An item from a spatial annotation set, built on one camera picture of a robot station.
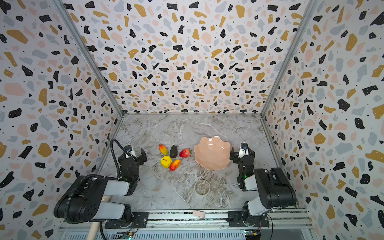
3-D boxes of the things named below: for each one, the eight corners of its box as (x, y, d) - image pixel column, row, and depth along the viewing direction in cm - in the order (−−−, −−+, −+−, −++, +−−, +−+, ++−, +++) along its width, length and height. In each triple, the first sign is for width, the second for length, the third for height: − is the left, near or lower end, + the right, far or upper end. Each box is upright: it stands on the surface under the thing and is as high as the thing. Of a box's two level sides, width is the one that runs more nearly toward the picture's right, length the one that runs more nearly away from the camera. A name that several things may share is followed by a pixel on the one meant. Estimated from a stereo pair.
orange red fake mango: (169, 169, 94) (168, 166, 91) (178, 160, 98) (177, 157, 95) (173, 172, 92) (172, 170, 89) (182, 163, 96) (181, 160, 93)
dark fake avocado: (169, 158, 99) (169, 155, 96) (171, 147, 104) (170, 145, 101) (176, 158, 99) (176, 155, 96) (178, 147, 104) (177, 145, 102)
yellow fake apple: (161, 168, 93) (160, 164, 89) (163, 159, 97) (161, 155, 93) (171, 168, 93) (169, 164, 89) (172, 159, 97) (171, 155, 93)
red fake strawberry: (180, 157, 98) (179, 154, 95) (180, 151, 101) (180, 148, 98) (191, 157, 98) (191, 154, 95) (192, 151, 101) (191, 148, 99)
